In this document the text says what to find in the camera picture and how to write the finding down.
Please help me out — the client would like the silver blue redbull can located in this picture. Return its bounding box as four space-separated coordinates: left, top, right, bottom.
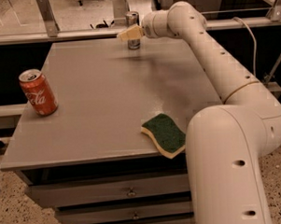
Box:
125 11 140 49

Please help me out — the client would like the white cable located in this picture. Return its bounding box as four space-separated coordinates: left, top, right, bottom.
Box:
232 16 259 78

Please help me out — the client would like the grey drawer cabinet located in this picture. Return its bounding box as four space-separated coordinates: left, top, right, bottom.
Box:
1 38 219 224

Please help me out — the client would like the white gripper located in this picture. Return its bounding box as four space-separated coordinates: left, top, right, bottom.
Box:
117 10 177 42

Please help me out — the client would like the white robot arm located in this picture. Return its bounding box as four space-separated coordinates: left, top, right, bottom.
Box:
118 2 281 224

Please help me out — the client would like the top grey drawer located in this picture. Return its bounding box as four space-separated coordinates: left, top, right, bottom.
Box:
26 174 190 208

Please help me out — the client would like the red coca-cola can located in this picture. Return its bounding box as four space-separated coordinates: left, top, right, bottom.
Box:
19 69 58 117

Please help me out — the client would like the green yellow sponge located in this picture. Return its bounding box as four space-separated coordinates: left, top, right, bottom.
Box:
141 114 186 160

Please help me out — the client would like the metal window railing frame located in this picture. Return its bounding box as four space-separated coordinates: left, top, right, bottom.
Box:
0 0 281 46

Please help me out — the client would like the middle grey drawer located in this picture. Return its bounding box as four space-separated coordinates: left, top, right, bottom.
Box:
55 202 192 224

